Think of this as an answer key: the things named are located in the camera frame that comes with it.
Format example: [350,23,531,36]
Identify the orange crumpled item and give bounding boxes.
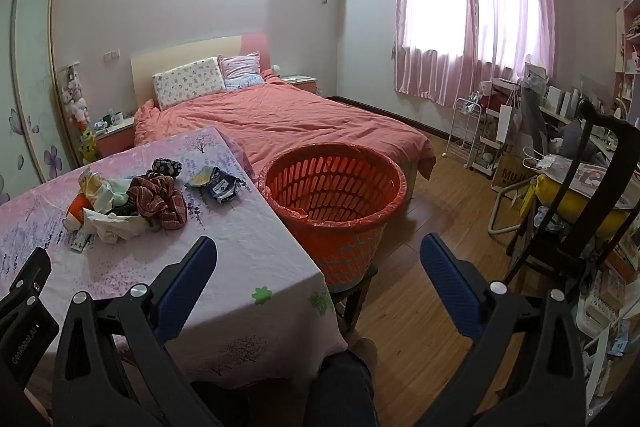
[67,197,96,220]

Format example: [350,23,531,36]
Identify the white metal tube frame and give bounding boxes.
[487,182,536,236]

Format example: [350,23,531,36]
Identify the yellow paper bag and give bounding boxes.
[511,184,537,214]

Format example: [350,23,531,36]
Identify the dark floral cloth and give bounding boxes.
[150,158,183,179]

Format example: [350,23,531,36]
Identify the bed with cream pink headboard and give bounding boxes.
[131,33,437,208]

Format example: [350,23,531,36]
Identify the pink white nightstand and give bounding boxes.
[95,117,137,158]
[280,74,319,95]

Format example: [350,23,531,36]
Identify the yellow blue snack packet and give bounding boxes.
[185,166,221,188]

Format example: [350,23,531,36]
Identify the white wire rack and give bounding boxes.
[445,97,483,170]

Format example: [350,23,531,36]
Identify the pink curtain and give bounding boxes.
[392,0,557,108]

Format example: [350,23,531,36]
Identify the brown paper bag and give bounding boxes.
[492,152,538,195]

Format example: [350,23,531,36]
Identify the salmon pink duvet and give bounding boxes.
[134,74,437,198]

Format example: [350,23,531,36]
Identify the person's leg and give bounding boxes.
[305,349,378,427]

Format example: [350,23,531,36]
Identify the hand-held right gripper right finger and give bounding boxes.
[419,233,586,427]

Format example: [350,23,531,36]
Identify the white paper bag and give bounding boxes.
[495,104,521,142]

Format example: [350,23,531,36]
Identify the flower print wardrobe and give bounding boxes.
[0,0,93,208]

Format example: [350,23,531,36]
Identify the tan slipper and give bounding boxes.
[347,337,379,373]

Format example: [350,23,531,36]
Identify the yellow green plush toy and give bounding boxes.
[77,129,98,162]

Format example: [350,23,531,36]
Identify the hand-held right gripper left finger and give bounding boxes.
[50,235,226,427]

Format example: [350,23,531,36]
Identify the white floral pillow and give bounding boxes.
[152,57,227,110]

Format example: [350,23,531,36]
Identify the hanging plush toys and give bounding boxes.
[60,67,92,130]

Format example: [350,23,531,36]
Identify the white crumpled paper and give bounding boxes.
[82,209,151,245]

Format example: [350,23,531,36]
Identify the pink white wall shelf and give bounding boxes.
[612,2,640,108]

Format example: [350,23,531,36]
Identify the yellow cushion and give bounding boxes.
[535,174,636,228]

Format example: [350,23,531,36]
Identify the white storage cart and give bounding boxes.
[472,77,521,175]

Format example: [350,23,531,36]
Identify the red plaid cloth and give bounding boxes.
[127,174,188,232]

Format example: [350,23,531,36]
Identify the dark wooden stool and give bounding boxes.
[330,264,379,333]

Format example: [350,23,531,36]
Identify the dark blue packet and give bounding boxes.
[207,174,242,204]

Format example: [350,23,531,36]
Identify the pink striped pillow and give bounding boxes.
[218,52,265,92]

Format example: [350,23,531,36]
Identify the dark wooden chair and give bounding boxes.
[502,99,640,303]

